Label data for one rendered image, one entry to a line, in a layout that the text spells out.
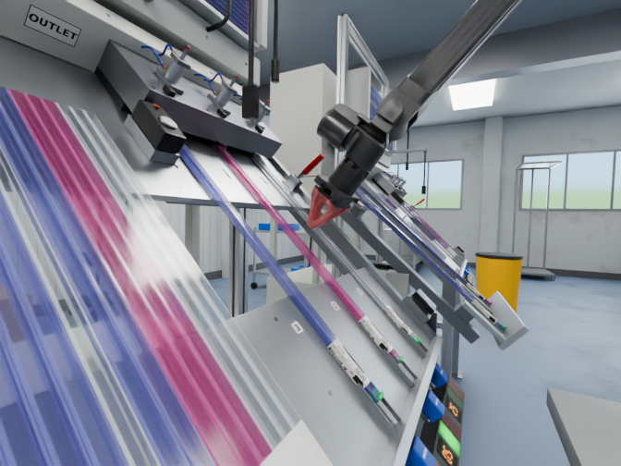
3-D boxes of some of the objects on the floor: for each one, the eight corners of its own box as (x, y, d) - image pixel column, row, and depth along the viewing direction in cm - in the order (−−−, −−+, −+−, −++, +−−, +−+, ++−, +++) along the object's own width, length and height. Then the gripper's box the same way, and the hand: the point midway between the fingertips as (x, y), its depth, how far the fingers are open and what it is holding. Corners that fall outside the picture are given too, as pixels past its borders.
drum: (517, 316, 324) (520, 253, 321) (522, 328, 288) (526, 257, 285) (472, 310, 344) (475, 251, 341) (471, 320, 307) (474, 254, 304)
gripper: (362, 170, 53) (310, 239, 58) (379, 177, 62) (333, 236, 67) (334, 147, 55) (286, 215, 61) (354, 157, 64) (311, 215, 70)
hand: (313, 223), depth 64 cm, fingers closed, pressing on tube
